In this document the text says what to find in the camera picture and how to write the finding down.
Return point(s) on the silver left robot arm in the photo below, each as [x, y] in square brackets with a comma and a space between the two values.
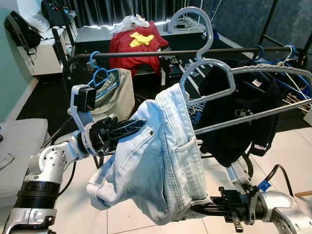
[48, 163]

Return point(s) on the dark bag with blue trim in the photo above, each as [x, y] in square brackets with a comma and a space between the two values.
[53, 12]

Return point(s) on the navy polo shirt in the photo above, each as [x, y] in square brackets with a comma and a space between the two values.
[234, 131]

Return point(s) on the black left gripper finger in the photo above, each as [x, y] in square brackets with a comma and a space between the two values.
[129, 125]
[124, 138]

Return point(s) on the white shelf unit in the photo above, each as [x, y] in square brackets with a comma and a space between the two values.
[44, 63]

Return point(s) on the black electronic equipment box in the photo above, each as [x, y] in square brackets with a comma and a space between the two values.
[170, 67]

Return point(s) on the red cloth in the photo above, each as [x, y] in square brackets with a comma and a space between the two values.
[126, 56]

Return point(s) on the grey upholstered ottoman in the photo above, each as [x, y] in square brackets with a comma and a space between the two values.
[19, 146]

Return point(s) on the black backpack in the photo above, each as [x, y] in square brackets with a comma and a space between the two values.
[22, 31]

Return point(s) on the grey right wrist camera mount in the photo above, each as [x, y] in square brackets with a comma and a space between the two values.
[239, 175]

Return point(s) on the blue denim shorts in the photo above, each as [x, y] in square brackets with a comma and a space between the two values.
[156, 161]

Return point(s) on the white plastic bag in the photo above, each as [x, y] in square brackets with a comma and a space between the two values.
[130, 23]

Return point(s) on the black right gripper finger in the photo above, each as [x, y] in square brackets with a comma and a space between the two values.
[208, 212]
[208, 205]

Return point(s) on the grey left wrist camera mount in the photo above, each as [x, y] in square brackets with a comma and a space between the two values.
[78, 114]

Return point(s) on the grey shorts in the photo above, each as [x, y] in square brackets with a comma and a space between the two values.
[122, 97]

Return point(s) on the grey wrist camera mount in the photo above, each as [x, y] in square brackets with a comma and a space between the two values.
[78, 114]
[239, 175]

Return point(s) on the dark pleated curtain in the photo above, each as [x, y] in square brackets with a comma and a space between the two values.
[122, 9]

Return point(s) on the yellow cloth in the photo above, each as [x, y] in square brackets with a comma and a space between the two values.
[140, 40]

